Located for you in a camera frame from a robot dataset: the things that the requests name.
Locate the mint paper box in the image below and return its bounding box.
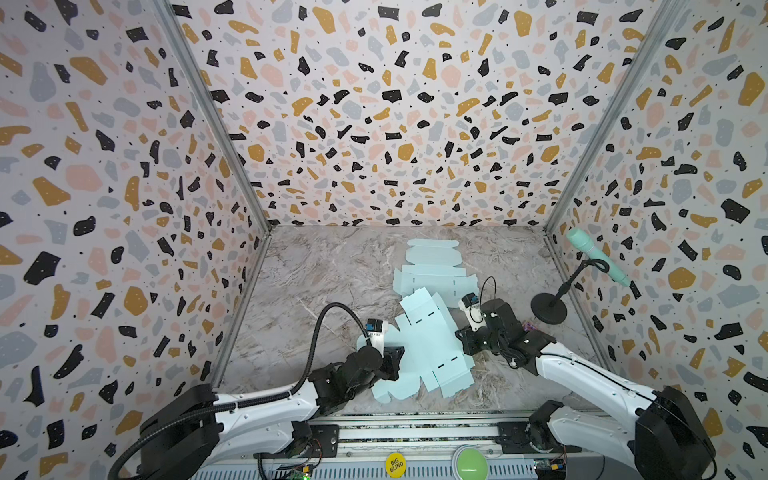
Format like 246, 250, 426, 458
372, 288, 474, 404

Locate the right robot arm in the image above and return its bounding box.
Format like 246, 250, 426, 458
455, 293, 718, 479

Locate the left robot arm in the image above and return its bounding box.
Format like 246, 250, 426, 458
138, 345, 405, 479

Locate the mint flat box far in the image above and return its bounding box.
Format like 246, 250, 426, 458
393, 238, 479, 308

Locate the yellow round sticker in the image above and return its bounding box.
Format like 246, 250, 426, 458
385, 452, 407, 479

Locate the mint green microphone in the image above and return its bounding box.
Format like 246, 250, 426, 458
566, 228, 631, 287

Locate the green round button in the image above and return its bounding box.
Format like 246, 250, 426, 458
451, 445, 489, 480

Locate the left black corrugated cable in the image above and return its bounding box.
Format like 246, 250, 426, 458
106, 302, 372, 480

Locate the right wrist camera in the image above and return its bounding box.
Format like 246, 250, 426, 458
458, 293, 485, 331

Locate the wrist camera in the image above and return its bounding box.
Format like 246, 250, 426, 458
366, 318, 389, 353
458, 293, 485, 331

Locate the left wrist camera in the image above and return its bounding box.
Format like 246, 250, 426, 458
366, 318, 389, 353

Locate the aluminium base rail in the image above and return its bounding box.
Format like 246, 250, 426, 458
191, 410, 676, 480

